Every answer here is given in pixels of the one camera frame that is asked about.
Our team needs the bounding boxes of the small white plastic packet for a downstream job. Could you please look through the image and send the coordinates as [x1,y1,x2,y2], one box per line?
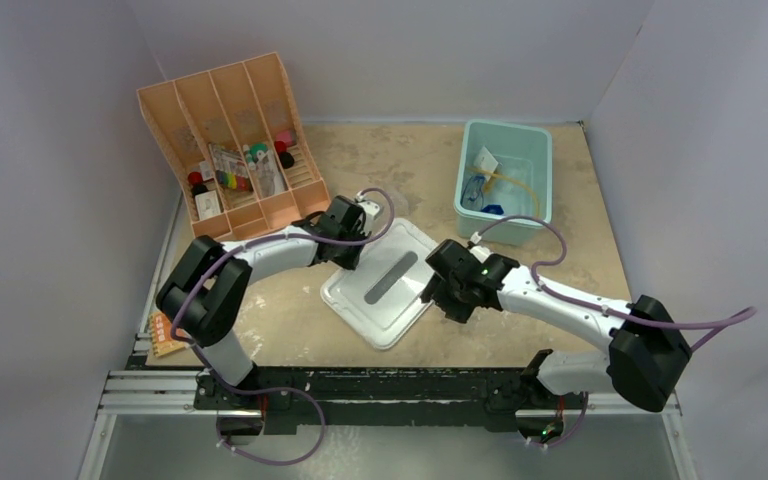
[472,146,499,175]

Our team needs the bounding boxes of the pink plastic organizer rack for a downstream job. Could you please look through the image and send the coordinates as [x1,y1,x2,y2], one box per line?
[137,53,330,240]

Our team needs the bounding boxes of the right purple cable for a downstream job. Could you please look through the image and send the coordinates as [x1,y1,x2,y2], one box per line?
[470,216,758,352]

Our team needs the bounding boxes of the orange printed card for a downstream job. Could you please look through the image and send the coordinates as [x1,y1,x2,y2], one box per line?
[147,312,188,358]

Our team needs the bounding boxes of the white storage box lid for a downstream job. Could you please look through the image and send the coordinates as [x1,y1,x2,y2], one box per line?
[320,218,437,351]

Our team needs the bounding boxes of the teal plastic bin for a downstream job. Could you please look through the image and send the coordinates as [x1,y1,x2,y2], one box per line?
[453,120,553,246]

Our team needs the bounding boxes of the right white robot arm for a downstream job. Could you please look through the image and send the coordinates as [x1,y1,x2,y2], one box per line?
[421,240,692,412]

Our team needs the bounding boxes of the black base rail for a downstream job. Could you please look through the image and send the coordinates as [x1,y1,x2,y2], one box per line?
[99,364,680,435]

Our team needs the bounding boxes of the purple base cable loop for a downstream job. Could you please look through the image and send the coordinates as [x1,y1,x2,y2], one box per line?
[214,384,330,466]

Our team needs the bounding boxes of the tan rubber tubing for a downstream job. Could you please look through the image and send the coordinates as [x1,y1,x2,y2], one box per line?
[466,166,540,216]

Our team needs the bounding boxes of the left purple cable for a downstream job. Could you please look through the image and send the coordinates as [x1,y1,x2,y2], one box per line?
[168,187,397,399]

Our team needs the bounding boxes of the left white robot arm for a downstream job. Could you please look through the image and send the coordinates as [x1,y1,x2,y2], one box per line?
[155,188,384,409]

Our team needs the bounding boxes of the graduated cylinder blue base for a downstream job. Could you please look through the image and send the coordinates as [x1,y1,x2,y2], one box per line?
[481,204,504,215]

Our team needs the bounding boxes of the blue safety glasses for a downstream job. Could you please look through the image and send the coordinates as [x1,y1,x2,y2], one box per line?
[460,174,486,211]

